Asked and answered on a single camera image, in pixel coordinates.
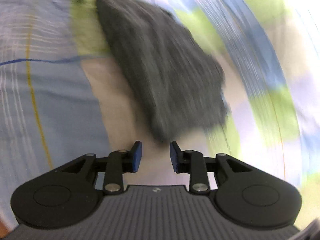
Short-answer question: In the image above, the grey knitted garment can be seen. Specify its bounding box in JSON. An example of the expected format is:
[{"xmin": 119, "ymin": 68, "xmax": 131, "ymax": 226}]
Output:
[{"xmin": 96, "ymin": 0, "xmax": 227, "ymax": 142}]

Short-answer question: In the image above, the blue green checked bedsheet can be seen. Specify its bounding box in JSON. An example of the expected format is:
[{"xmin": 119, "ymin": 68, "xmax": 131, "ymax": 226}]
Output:
[{"xmin": 1, "ymin": 0, "xmax": 319, "ymax": 230}]

